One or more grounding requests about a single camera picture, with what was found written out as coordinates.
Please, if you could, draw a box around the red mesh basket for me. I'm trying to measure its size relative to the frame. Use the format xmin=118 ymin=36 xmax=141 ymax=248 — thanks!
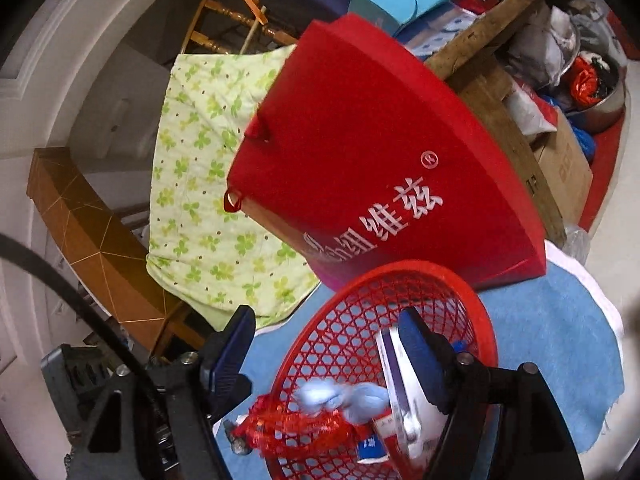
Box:
xmin=262 ymin=260 xmax=501 ymax=480

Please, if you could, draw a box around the green floral quilt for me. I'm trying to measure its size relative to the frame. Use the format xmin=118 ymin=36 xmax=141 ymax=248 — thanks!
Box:
xmin=146 ymin=45 xmax=321 ymax=331

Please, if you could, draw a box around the red paper bag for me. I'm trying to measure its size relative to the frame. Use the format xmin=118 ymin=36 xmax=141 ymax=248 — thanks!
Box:
xmin=225 ymin=14 xmax=548 ymax=291

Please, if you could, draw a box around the black wrapper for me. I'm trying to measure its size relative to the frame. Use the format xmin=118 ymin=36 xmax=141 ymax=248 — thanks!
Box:
xmin=222 ymin=420 xmax=254 ymax=457

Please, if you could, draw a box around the small red plastic bag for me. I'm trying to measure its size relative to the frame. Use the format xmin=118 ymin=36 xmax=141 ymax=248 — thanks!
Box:
xmin=232 ymin=395 xmax=351 ymax=456

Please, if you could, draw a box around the blue white toothpaste box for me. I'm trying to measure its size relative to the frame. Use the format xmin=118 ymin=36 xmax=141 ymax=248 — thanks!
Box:
xmin=356 ymin=327 xmax=448 ymax=463

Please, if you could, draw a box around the brown cardboard box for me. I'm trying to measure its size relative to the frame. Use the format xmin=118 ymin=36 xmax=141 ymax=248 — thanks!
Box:
xmin=530 ymin=110 xmax=593 ymax=231

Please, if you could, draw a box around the metal bowl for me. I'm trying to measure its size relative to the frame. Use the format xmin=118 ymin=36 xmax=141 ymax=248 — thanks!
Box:
xmin=565 ymin=55 xmax=626 ymax=131

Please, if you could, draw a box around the black cable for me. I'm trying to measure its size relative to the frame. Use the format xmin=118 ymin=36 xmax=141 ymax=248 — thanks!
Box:
xmin=0 ymin=232 xmax=168 ymax=411

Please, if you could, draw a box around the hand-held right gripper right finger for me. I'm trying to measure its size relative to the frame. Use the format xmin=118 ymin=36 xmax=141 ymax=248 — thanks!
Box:
xmin=397 ymin=306 xmax=586 ymax=480

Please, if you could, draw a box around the orange red plastic bag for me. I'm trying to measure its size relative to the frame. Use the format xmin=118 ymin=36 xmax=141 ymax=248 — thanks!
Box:
xmin=570 ymin=57 xmax=601 ymax=106

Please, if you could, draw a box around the wooden chair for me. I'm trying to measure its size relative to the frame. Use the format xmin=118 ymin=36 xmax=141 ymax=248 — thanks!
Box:
xmin=180 ymin=0 xmax=301 ymax=56

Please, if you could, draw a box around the pale tissue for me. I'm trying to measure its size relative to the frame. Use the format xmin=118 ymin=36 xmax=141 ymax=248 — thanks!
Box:
xmin=295 ymin=380 xmax=391 ymax=423

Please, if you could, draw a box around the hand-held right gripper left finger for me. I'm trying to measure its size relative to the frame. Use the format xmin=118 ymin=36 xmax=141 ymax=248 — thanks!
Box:
xmin=65 ymin=305 xmax=257 ymax=480

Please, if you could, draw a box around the blue towel blanket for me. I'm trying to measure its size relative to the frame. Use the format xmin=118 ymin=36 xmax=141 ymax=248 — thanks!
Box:
xmin=215 ymin=260 xmax=626 ymax=480

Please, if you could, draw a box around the white plastic bag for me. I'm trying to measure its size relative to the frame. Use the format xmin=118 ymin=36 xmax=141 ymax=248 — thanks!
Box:
xmin=510 ymin=5 xmax=581 ymax=91

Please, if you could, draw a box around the red rug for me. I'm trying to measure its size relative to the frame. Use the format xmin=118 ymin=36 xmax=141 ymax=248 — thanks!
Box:
xmin=580 ymin=115 xmax=626 ymax=231

